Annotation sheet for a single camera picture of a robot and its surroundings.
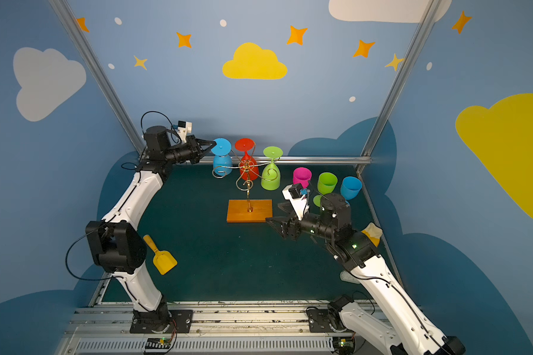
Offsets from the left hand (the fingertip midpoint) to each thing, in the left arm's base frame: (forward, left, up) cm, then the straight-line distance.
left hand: (216, 140), depth 78 cm
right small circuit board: (-57, -46, -40) cm, 83 cm away
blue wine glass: (-1, 0, -11) cm, 11 cm away
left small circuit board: (-58, +17, -40) cm, 72 cm away
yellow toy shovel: (-31, +22, -35) cm, 52 cm away
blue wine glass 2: (-3, -54, -21) cm, 58 cm away
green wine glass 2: (0, -45, -23) cm, 50 cm away
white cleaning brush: (-36, -50, -36) cm, 71 cm away
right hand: (-26, -22, -5) cm, 35 cm away
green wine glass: (-4, -20, -15) cm, 25 cm away
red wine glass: (-6, -12, -7) cm, 15 cm away
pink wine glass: (+4, -34, -23) cm, 41 cm away
